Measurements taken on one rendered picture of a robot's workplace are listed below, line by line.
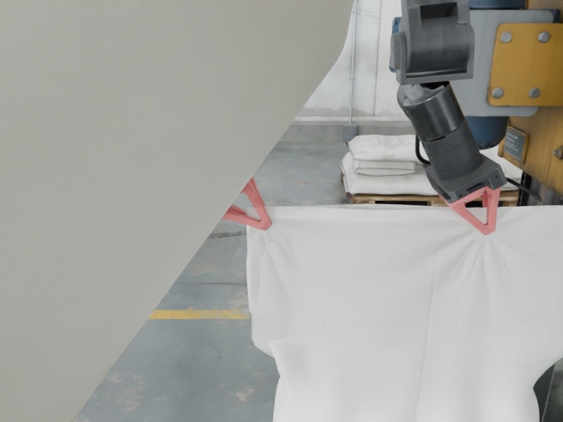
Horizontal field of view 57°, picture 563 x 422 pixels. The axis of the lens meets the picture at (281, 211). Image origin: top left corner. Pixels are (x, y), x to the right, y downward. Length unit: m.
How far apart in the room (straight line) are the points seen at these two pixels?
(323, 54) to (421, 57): 0.45
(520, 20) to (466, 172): 0.34
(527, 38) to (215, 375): 1.64
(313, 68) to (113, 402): 1.96
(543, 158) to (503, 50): 0.23
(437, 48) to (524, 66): 0.33
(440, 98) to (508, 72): 0.31
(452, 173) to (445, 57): 0.14
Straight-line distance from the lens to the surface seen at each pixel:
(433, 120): 0.62
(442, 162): 0.64
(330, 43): 0.16
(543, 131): 1.04
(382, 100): 5.79
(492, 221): 0.70
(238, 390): 2.04
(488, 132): 0.96
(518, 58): 0.91
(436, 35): 0.61
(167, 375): 2.15
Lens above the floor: 1.31
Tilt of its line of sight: 21 degrees down
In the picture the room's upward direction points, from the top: straight up
